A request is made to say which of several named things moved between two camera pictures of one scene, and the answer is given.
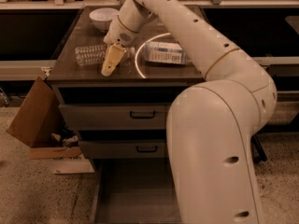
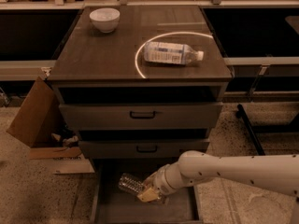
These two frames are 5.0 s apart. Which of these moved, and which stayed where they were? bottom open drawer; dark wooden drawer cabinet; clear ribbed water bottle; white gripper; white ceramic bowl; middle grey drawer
Moved: clear ribbed water bottle; white gripper
Stayed: dark wooden drawer cabinet; middle grey drawer; bottom open drawer; white ceramic bowl
